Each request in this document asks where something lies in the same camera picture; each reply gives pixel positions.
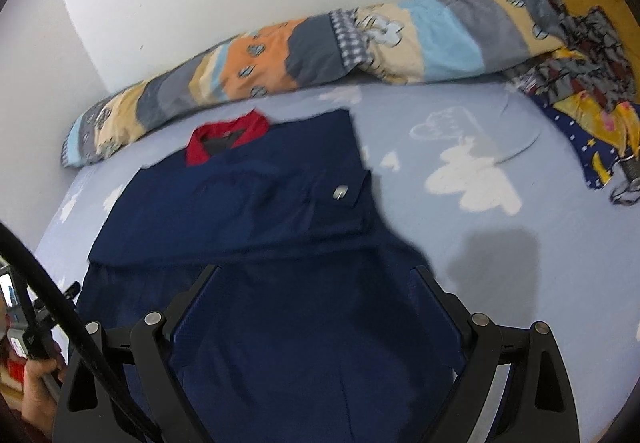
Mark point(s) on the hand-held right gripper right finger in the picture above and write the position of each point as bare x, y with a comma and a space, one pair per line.
436, 303

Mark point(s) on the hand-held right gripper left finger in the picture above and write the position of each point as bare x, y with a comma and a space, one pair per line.
194, 305

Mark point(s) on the navy jacket with red collar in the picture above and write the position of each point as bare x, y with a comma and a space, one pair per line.
280, 203

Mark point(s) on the person's left hand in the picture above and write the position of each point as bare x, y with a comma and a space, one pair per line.
37, 393

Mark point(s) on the dark blue star-print pillow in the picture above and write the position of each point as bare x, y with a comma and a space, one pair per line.
582, 123

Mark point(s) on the patchwork striped quilt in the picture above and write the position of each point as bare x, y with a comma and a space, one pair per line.
310, 48

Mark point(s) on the grey patterned cloth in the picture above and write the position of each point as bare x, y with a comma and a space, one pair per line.
590, 43

